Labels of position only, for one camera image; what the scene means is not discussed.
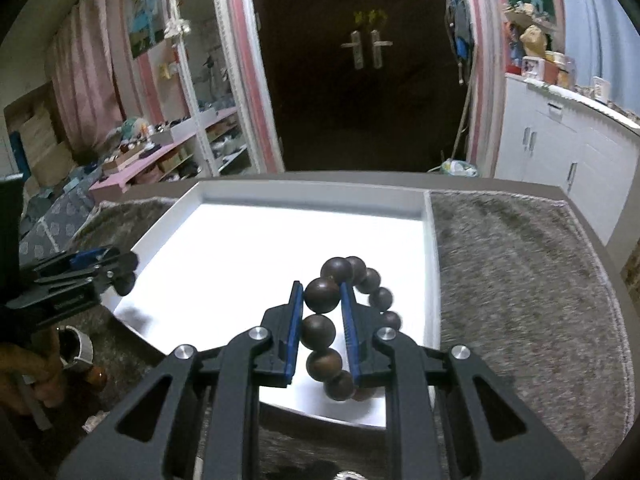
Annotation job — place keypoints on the wall poster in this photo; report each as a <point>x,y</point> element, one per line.
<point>145,20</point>

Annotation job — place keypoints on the blue hanging bag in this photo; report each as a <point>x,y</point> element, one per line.
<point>460,25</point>

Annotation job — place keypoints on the white framed standing mirror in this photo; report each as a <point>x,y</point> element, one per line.
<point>210,60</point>

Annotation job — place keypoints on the green plush toy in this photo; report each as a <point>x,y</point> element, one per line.
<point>132,126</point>

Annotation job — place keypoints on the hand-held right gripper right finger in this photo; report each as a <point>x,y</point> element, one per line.
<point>350,330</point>

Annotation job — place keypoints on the yellow plush toy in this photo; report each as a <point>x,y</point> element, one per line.
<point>532,40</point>

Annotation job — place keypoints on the white bow ornament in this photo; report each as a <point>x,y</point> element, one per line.
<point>177,27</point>

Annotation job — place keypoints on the white cup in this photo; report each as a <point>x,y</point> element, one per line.
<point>601,89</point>

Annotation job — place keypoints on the white tray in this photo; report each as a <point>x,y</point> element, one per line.
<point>225,260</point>

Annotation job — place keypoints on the small white box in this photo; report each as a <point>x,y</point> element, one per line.
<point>532,67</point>

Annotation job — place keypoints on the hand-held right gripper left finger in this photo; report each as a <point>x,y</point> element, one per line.
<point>297,330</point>

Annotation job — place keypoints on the pink shelf unit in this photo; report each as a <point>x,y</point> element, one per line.
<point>150,162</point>

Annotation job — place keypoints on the grey fuzzy table mat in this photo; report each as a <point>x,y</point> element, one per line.
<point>500,285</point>

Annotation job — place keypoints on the mop stick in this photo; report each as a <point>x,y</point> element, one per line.
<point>462,120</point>

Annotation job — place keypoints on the blue patterned floor rug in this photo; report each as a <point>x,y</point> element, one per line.
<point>55,215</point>

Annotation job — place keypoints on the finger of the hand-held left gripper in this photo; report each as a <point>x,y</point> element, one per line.
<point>90,258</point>
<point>110,269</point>

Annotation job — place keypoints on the dark entrance door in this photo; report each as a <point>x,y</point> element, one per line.
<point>325,120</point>

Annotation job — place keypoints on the small white round container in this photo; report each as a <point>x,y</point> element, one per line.
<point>82,352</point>

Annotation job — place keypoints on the pink curtain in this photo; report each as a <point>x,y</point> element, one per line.
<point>85,70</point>

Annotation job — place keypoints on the blue curtain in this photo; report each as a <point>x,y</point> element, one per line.
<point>600,25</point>

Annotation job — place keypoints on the person's left hand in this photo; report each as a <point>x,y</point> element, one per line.
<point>45,375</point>

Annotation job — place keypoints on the white cabinet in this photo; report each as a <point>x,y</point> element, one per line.
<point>560,155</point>

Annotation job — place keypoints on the cardboard box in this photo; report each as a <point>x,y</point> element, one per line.
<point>40,135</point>

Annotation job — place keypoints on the small brown bead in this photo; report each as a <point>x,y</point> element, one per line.
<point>97,375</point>

